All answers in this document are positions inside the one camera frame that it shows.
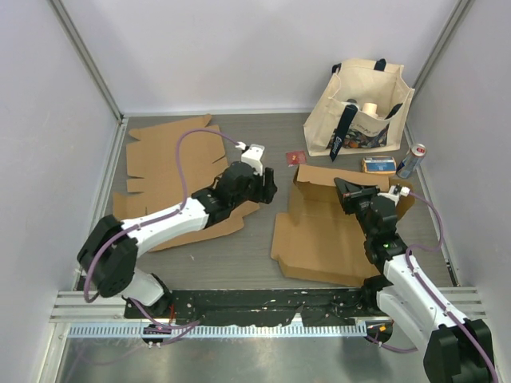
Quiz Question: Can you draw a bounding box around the beige canvas tote bag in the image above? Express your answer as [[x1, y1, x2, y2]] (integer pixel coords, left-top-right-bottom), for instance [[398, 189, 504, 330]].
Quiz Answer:
[[303, 58, 415, 160]]

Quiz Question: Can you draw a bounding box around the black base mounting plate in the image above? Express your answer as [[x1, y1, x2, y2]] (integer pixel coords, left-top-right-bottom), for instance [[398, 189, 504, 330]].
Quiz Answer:
[[123, 287, 400, 326]]

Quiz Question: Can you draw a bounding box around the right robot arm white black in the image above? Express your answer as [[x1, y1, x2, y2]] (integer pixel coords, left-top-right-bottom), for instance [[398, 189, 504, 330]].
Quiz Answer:
[[335, 178, 498, 382]]

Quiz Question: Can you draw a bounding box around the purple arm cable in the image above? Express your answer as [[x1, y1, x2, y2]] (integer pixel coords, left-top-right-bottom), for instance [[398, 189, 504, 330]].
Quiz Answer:
[[365, 190, 500, 383], [82, 129, 244, 344]]

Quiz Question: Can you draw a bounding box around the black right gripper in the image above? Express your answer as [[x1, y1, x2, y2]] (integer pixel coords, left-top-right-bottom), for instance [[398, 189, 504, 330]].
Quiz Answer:
[[332, 180, 378, 239]]

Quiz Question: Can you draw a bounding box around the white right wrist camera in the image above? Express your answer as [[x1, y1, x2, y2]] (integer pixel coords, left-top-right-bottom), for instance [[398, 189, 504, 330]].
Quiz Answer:
[[378, 184, 410, 206]]

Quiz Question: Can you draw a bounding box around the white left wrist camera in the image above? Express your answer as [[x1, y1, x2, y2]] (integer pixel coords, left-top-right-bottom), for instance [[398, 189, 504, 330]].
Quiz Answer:
[[235, 141, 265, 176]]

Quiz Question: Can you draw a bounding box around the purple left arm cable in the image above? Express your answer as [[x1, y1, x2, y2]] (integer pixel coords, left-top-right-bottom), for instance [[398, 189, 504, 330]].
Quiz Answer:
[[82, 129, 244, 344]]

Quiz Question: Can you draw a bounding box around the orange blue small box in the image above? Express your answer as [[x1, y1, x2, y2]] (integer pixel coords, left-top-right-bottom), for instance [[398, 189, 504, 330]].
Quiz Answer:
[[362, 156, 397, 176]]

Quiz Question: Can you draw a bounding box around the spare flat cardboard sheet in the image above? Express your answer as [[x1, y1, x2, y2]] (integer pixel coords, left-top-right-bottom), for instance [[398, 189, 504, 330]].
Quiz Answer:
[[113, 115, 259, 252]]

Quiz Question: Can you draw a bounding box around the silver blue energy drink can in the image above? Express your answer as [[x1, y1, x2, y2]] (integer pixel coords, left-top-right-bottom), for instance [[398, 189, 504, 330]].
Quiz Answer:
[[396, 144, 426, 179]]

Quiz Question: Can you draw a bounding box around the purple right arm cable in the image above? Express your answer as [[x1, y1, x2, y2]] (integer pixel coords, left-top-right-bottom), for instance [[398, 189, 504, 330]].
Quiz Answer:
[[365, 190, 500, 383]]

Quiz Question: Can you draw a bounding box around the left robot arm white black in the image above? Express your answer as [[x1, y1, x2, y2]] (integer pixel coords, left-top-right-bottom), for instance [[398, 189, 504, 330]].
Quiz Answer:
[[77, 161, 277, 318]]

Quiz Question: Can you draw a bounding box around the small red card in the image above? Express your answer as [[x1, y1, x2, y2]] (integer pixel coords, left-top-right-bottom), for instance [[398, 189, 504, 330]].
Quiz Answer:
[[286, 151, 307, 167]]

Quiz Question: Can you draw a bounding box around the brown cardboard box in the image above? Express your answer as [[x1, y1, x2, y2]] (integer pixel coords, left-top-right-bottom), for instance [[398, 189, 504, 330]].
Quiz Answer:
[[271, 164, 413, 287]]

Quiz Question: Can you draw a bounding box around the beige paper roll in bag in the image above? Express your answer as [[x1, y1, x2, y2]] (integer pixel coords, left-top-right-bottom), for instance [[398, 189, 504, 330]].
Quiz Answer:
[[362, 103, 378, 118]]

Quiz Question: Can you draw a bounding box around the slotted aluminium cable duct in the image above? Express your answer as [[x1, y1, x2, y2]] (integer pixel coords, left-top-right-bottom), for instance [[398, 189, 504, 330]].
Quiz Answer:
[[68, 322, 367, 339]]

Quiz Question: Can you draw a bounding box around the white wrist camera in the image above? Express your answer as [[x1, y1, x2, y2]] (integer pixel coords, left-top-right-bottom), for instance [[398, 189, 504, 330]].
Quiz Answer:
[[378, 184, 410, 206], [235, 141, 265, 176]]

